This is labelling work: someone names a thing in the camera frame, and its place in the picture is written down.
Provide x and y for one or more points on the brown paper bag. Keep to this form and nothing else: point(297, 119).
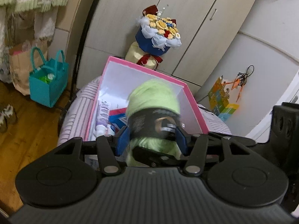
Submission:
point(20, 63)

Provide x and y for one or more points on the blue white tube box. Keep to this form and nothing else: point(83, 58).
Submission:
point(118, 121)

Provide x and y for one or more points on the flower bouquet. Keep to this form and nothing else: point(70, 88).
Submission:
point(155, 36)

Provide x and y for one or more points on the teal woven bag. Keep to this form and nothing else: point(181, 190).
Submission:
point(48, 81)

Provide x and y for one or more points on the white door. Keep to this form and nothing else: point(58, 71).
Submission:
point(278, 120)

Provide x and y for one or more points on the purple cream tube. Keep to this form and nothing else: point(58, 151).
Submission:
point(102, 116)

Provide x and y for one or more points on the colourful paper gift bag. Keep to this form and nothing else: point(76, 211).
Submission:
point(219, 99)

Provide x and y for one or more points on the beige wardrobe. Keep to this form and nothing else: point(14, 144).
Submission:
point(191, 36)

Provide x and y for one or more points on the striped bed sheet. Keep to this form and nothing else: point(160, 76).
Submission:
point(77, 117)

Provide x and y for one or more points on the green yarn ball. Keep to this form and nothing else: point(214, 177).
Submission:
point(153, 113)

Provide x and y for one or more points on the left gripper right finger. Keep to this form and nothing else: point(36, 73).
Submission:
point(195, 148)

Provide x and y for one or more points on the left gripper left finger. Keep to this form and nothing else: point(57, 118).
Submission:
point(111, 147)

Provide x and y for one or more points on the fluffy slippers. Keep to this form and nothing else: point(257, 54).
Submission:
point(8, 116)

